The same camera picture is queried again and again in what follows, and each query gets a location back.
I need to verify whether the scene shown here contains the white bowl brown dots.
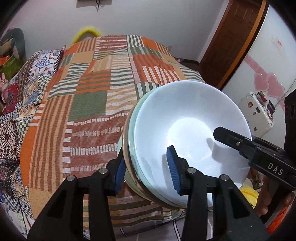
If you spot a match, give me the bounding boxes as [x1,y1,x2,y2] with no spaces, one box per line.
[133,80,251,208]

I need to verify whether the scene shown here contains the pink beige bowl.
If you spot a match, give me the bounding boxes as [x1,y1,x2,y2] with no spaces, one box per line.
[122,106,186,211]

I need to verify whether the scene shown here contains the mint green bowl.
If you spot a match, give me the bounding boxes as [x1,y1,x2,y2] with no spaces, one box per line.
[126,86,163,200]

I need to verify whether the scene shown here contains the mint green plate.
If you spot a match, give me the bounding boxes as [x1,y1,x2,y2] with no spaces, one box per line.
[116,135,139,195]

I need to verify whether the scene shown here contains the person's right hand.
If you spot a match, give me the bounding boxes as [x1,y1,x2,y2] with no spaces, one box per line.
[254,176,295,217]

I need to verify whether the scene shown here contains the yellow cloth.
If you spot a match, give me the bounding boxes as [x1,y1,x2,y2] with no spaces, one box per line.
[239,178,259,208]

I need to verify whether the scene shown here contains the white sliding door hearts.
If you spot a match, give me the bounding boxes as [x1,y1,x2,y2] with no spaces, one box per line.
[223,6,295,147]

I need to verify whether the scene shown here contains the orange patchwork striped blanket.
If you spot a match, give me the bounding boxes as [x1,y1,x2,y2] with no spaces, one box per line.
[20,35,202,217]

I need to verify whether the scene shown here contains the brown wooden wardrobe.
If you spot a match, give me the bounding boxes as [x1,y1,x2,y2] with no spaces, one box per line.
[200,1,268,88]

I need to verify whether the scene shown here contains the patterned geometric quilt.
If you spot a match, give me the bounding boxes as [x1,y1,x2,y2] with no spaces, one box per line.
[1,48,65,235]

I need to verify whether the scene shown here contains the pink rabbit toy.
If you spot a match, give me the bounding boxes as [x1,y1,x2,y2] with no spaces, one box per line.
[1,73,9,105]

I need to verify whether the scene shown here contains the green gift bag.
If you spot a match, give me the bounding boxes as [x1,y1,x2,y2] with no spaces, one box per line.
[1,55,24,81]

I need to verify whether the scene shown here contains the yellow foam arch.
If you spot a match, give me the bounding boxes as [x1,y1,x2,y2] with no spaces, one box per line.
[71,26,102,45]

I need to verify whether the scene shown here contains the grey plush toy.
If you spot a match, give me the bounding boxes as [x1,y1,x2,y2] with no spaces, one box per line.
[1,28,26,59]

